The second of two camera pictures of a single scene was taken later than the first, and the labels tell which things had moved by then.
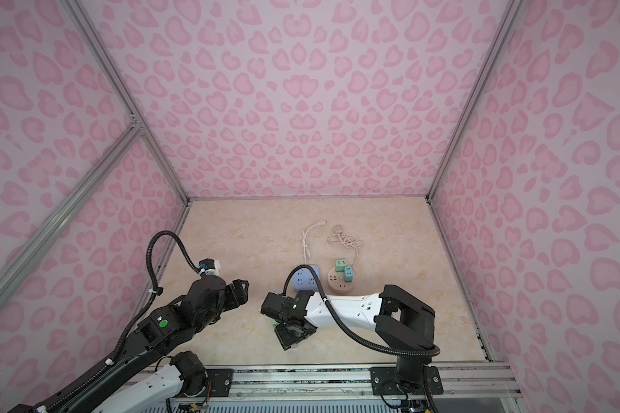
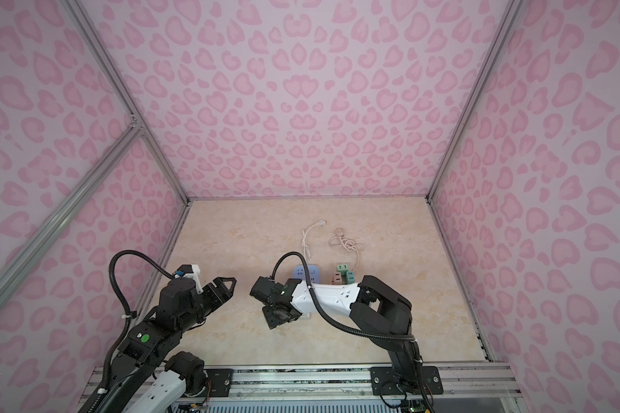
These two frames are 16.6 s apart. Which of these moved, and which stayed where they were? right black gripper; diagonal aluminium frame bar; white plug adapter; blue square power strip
Moved: right black gripper; white plug adapter
Stayed: blue square power strip; diagonal aluminium frame bar
